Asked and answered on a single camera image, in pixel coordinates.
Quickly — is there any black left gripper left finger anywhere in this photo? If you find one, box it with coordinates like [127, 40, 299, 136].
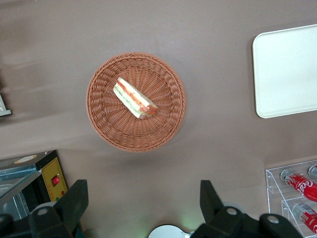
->
[28, 179, 89, 238]

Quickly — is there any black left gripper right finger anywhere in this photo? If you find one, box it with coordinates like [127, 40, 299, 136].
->
[190, 179, 249, 238]

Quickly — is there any triangle sandwich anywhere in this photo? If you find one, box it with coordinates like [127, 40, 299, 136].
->
[112, 77, 159, 119]

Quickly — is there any round brown wicker basket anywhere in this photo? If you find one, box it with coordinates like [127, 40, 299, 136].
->
[85, 52, 187, 152]

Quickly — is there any white plastic tray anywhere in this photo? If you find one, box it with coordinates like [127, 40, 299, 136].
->
[252, 23, 317, 119]

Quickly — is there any black appliance with yellow panel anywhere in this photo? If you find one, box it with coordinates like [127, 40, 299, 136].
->
[0, 149, 68, 221]

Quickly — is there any white round object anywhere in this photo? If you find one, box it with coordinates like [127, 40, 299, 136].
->
[148, 224, 195, 238]

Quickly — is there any clear acrylic can rack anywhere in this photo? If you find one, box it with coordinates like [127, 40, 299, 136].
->
[264, 160, 317, 238]

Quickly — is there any grey framed panel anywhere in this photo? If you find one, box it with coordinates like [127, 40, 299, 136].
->
[0, 93, 12, 118]

